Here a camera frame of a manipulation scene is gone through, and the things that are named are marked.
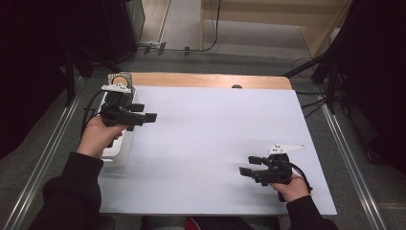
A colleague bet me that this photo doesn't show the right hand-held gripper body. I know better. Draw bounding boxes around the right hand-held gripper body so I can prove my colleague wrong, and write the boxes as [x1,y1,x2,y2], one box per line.
[255,144,305,203]

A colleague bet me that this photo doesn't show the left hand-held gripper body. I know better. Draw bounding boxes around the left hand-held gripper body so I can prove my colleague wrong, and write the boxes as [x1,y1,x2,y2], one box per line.
[100,83,147,132]

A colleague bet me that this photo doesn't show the patterned phone case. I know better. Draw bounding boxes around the patterned phone case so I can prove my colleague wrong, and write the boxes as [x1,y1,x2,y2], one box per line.
[107,72,133,89]

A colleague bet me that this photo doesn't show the white plastic bin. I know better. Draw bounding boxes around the white plastic bin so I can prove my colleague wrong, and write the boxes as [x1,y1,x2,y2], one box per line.
[97,84,142,169]

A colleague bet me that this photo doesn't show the person's right hand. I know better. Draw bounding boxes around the person's right hand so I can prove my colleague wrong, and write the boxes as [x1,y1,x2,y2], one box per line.
[269,174,311,204]

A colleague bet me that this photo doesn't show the person's left hand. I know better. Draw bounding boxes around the person's left hand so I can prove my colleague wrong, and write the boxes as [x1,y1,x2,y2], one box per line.
[76,114,128,160]

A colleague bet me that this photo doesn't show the wooden table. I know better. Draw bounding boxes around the wooden table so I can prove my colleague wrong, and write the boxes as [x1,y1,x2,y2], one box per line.
[112,72,294,90]

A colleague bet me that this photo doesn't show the black stand legs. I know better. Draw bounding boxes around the black stand legs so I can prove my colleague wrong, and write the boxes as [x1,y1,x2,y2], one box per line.
[65,44,123,108]
[283,54,339,113]

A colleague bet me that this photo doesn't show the person's legs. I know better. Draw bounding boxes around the person's legs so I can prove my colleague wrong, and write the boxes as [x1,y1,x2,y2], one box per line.
[140,216,282,230]

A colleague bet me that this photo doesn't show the black cabinet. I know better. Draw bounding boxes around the black cabinet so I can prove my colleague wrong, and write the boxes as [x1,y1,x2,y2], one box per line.
[101,0,147,63]

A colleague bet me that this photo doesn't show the black curtain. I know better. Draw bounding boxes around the black curtain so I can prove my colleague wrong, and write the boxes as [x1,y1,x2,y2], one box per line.
[0,0,109,161]
[331,0,406,175]

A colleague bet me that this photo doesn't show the light wooden furniture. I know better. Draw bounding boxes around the light wooden furniture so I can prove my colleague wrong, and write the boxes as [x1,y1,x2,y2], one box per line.
[199,0,355,58]

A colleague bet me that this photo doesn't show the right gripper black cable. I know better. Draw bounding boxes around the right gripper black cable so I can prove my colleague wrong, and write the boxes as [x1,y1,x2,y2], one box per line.
[288,162,314,195]

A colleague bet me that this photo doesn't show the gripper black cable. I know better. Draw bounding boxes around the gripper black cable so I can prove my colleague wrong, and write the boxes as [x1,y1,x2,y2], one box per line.
[79,90,108,142]
[288,162,314,195]

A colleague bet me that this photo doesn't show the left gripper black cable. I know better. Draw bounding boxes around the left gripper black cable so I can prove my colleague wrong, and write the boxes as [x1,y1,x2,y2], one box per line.
[79,90,108,142]

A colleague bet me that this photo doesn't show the aluminium floor rail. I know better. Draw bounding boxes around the aluminium floor rail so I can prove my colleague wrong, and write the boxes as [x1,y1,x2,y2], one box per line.
[3,92,82,230]
[320,103,389,230]

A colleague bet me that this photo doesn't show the black hanging cable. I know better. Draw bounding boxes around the black hanging cable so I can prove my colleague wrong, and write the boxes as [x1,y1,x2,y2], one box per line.
[204,0,223,52]

